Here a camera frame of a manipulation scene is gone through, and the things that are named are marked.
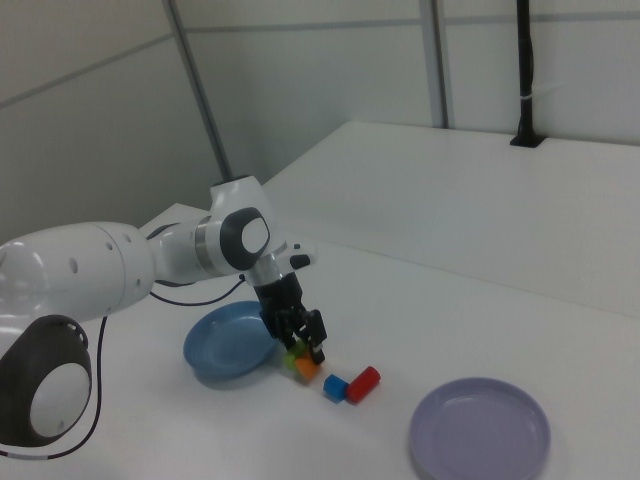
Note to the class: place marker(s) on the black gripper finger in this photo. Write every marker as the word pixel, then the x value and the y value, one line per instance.
pixel 290 330
pixel 315 335

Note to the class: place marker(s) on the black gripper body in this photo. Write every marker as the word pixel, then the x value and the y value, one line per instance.
pixel 280 305

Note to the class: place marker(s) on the green block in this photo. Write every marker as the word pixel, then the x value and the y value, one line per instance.
pixel 291 361

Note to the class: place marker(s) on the orange block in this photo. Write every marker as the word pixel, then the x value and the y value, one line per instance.
pixel 306 371

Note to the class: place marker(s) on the blue block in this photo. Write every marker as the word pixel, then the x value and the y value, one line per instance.
pixel 335 387

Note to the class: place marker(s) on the red cylinder block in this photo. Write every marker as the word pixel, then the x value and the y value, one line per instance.
pixel 362 384

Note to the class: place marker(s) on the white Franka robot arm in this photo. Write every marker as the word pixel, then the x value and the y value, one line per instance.
pixel 75 270

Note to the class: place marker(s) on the blue plate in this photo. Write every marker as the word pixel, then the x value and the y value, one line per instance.
pixel 220 345

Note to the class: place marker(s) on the purple plate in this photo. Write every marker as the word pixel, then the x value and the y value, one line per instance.
pixel 480 430

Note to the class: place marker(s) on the grey partition post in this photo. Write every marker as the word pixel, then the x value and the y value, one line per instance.
pixel 439 65
pixel 199 85

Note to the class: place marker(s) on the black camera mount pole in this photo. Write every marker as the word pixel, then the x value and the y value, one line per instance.
pixel 525 75

